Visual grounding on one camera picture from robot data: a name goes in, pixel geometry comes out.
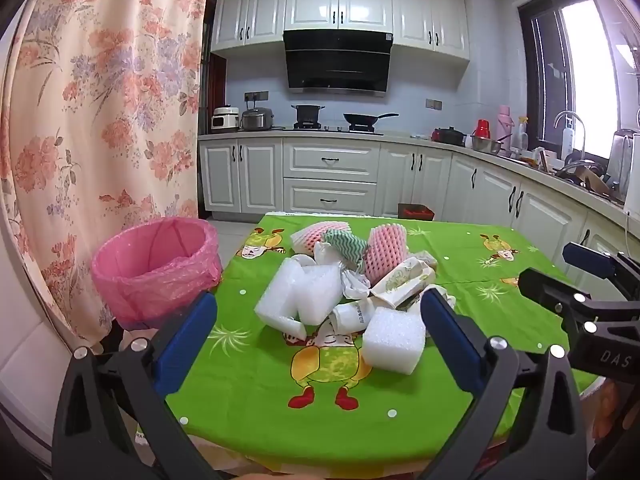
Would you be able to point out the crumpled white paper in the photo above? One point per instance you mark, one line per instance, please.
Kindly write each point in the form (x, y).
(307, 259)

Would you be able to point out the white bottle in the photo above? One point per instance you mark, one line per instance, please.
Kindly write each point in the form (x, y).
(567, 145)

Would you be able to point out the white kitchen cabinets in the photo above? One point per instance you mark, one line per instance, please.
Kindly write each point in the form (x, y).
(330, 160)
(310, 0)

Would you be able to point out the green printed tablecloth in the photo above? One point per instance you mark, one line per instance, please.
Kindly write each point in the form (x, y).
(250, 385)

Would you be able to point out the clear spray bottle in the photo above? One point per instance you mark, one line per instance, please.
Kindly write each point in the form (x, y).
(521, 137)

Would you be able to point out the cream printed paper wrapper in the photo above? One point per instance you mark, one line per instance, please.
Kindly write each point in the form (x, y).
(400, 282)

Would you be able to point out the pink foam fruit net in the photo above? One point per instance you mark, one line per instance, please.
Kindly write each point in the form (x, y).
(312, 234)
(382, 252)

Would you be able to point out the black range hood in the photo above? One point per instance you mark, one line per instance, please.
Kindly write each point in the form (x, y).
(337, 60)

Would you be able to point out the white rice cooker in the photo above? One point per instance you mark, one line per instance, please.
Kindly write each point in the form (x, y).
(224, 120)

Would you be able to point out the white foam block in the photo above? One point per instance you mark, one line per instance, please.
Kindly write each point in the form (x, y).
(392, 340)

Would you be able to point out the red kettle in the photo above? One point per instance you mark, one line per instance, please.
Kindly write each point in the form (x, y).
(482, 128)

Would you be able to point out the chrome kitchen faucet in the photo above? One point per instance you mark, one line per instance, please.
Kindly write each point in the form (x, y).
(580, 122)

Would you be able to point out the silver pressure cooker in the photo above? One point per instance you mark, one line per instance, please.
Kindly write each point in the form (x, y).
(257, 120)

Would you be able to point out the crumpled paper cup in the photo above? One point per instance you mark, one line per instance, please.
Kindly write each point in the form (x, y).
(355, 316)

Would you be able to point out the white foam sheet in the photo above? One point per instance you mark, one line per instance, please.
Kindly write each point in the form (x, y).
(277, 300)
(322, 292)

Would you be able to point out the single wall socket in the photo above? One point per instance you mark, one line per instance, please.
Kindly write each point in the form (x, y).
(434, 104)

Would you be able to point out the dark framed window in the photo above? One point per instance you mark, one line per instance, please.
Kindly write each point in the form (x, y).
(530, 75)

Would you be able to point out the red box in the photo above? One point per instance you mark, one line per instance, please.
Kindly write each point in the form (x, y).
(415, 212)

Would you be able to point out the white lower kitchen cabinets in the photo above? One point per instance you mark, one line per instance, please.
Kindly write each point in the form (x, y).
(330, 160)

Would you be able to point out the green wavy striped cloth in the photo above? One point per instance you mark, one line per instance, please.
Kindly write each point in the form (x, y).
(351, 247)

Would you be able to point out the bin with pink bag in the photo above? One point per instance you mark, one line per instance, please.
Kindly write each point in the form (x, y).
(150, 280)

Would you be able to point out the white upper kitchen cabinets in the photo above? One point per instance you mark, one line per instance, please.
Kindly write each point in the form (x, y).
(310, 0)

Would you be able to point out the person's right hand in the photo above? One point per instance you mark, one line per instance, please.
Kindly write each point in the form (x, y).
(606, 402)

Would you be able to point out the floral curtain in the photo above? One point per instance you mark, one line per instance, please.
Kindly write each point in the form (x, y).
(100, 110)

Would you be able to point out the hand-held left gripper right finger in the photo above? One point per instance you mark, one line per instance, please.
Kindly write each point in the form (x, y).
(450, 336)

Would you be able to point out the pink thermos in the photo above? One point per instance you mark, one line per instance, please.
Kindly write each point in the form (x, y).
(504, 127)

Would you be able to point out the crumpled white tissue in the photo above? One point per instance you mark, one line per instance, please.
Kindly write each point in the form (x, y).
(356, 282)

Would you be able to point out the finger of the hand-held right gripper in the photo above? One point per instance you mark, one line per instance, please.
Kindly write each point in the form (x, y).
(585, 258)
(545, 287)

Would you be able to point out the double wall socket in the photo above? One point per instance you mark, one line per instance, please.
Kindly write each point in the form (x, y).
(256, 95)

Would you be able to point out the silver electric kettle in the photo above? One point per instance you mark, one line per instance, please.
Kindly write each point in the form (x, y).
(622, 160)

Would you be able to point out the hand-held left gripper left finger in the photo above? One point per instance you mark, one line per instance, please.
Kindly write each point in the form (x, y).
(187, 341)

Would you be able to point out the black frying pan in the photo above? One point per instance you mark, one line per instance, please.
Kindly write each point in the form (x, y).
(361, 119)

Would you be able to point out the metal bowl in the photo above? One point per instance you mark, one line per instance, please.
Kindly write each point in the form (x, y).
(486, 145)

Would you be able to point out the black cooking pot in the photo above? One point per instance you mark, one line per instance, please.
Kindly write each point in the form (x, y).
(307, 114)

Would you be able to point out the black gas stove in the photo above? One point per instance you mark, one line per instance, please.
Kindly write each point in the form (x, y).
(330, 130)

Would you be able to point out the red casserole pot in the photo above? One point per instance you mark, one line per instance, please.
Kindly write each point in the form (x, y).
(448, 136)

